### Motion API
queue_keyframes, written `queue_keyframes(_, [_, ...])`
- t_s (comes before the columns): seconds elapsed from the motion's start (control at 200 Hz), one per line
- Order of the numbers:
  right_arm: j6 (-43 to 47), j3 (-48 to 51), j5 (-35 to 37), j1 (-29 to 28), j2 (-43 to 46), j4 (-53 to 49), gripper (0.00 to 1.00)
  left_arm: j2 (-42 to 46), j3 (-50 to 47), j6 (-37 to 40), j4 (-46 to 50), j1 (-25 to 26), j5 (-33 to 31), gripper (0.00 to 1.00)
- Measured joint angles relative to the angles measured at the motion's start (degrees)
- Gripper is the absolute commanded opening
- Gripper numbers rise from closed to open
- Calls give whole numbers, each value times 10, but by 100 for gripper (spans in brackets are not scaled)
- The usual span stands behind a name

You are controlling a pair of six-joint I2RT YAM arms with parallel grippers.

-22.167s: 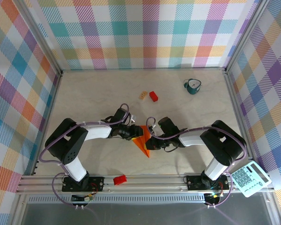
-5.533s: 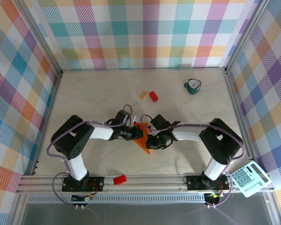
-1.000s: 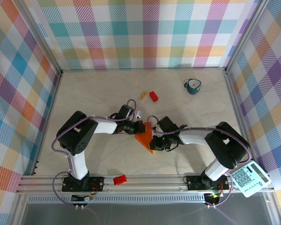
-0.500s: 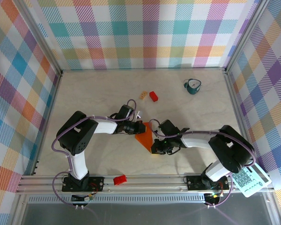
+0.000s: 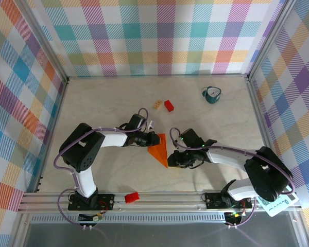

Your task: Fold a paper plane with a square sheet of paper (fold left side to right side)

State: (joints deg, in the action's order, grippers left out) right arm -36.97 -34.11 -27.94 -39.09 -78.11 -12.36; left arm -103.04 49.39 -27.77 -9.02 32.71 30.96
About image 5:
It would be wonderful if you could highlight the teal alarm clock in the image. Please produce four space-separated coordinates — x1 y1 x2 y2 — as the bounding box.
201 86 222 104

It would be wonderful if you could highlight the orange paper sheet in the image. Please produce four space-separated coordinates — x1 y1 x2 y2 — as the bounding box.
147 133 168 168

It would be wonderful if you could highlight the aluminium side rail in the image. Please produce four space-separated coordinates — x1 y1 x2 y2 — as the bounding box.
246 77 285 178
36 78 70 192

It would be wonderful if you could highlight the light blue calculator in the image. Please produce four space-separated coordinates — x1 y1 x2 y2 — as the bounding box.
257 191 299 217

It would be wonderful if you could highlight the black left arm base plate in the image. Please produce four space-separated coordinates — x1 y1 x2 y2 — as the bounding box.
68 194 115 211

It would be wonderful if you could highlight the thin aluminium frame rail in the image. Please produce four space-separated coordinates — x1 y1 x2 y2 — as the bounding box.
66 74 249 79

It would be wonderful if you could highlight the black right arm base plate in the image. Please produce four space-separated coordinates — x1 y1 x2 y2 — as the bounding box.
204 192 253 209

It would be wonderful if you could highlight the slotted metal cable duct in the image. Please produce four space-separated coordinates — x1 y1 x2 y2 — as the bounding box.
30 215 227 224

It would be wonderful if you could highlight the grey metal sheet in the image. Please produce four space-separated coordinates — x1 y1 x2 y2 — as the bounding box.
23 222 302 247

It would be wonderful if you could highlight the aluminium frame post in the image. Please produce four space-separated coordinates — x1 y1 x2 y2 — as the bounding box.
246 0 299 82
18 0 70 84

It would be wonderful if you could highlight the long aluminium frame rail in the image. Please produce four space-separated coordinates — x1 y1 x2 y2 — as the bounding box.
17 190 303 214

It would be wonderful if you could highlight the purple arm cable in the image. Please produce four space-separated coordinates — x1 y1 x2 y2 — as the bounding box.
169 127 296 228
53 107 151 228

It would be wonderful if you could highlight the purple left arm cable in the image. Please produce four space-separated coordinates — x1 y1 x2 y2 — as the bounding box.
53 107 151 228

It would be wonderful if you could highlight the red toy brick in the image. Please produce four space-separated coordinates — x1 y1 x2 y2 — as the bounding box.
124 191 141 204

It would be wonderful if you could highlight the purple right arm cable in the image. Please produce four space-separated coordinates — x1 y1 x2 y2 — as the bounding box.
169 127 296 228

